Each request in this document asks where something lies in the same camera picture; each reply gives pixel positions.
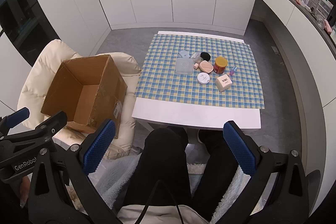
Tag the white fluffy rug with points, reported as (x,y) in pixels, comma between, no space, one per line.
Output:
(197,169)

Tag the clear square plastic box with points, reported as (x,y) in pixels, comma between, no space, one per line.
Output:
(183,66)

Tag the white cube carton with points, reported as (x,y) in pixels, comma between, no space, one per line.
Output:
(223,83)

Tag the black round puff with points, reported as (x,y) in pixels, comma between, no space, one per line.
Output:
(205,56)

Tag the person's left hand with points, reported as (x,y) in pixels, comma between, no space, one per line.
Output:
(25,191)

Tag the pale blue translucent case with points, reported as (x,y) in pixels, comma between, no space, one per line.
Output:
(184,53)

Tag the black glass oven cabinet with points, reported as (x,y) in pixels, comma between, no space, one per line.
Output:
(18,16)

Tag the person's leg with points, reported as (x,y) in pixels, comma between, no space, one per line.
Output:
(160,166)
(215,174)

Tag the cream shirt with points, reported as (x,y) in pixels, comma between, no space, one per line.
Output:
(162,216)

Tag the person's right leg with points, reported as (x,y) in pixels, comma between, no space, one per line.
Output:
(215,174)

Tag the white round compact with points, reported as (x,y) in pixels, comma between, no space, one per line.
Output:
(203,78)

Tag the clear oval labelled container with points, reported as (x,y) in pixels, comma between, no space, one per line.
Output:
(194,55)

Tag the cream padded armchair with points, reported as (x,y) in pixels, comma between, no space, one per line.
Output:
(47,61)

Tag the clear plastic organizer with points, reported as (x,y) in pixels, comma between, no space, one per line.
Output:
(323,5)

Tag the brown cardboard box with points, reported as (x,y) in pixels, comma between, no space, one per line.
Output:
(86,98)

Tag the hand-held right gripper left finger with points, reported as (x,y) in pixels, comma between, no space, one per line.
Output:
(101,145)

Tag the person's left leg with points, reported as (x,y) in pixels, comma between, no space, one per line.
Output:
(160,166)

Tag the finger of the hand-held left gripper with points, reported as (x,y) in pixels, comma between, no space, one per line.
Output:
(17,117)
(52,124)

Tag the small purple bottle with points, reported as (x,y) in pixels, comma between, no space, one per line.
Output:
(232,71)

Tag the pale blue fleece jacket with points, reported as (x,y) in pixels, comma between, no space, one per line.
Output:
(115,182)

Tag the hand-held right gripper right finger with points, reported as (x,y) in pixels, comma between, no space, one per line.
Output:
(240,148)

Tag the beige powder puff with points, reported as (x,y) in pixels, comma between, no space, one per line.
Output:
(206,67)

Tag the pink capped glass bottle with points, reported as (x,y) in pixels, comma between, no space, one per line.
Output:
(196,66)

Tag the blue yellow checkered tablecloth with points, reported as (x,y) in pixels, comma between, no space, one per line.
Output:
(162,77)

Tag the red jar with gold lid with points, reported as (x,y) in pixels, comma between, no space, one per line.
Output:
(220,67)

